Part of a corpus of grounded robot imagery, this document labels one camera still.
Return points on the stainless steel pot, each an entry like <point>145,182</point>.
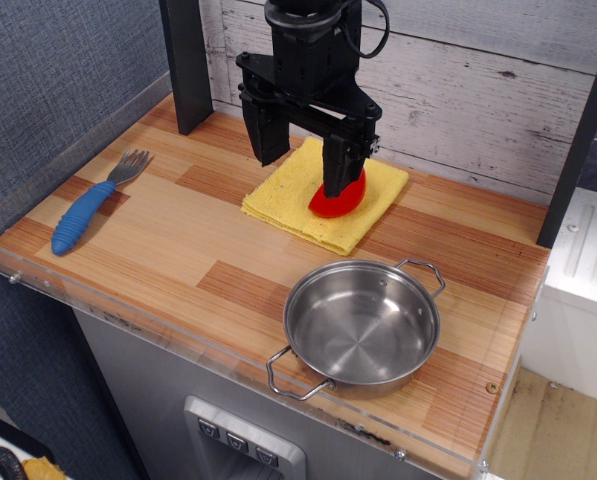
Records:
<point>364,326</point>

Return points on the dark vertical post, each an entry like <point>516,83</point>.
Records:
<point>571,171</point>
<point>186,54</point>

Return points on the white ribbed box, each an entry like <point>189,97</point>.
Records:
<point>560,339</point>

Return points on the right dark vertical post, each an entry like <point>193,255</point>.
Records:
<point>571,171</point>

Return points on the yellow tape piece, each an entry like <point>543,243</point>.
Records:
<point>42,469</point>

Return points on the blue handled metal fork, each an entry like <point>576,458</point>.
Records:
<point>73,224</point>

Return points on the grey cabinet with dispenser panel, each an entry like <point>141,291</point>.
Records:
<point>191,417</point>

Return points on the red tomato half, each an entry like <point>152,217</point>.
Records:
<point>349,199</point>

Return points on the left dark vertical post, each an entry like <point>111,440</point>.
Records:
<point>186,54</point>

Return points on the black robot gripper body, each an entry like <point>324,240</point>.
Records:
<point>311,76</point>

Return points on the yellow folded cloth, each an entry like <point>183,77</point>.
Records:
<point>292,199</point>

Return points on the clear acrylic table guard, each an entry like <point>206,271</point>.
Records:
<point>171,253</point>

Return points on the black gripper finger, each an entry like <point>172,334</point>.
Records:
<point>267,127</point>
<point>343,160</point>

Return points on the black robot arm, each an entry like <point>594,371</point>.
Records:
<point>319,11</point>

